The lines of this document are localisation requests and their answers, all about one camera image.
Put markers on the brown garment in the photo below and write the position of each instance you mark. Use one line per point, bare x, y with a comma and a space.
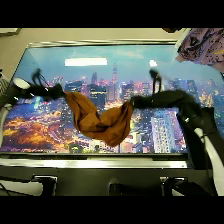
100, 123

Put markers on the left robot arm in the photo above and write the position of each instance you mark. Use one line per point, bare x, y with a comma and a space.
20, 90

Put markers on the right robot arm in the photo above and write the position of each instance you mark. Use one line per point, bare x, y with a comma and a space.
186, 106

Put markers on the purple patterned garment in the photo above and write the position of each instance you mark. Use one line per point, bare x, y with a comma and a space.
203, 45

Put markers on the silver frame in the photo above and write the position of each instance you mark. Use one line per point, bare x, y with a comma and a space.
93, 163

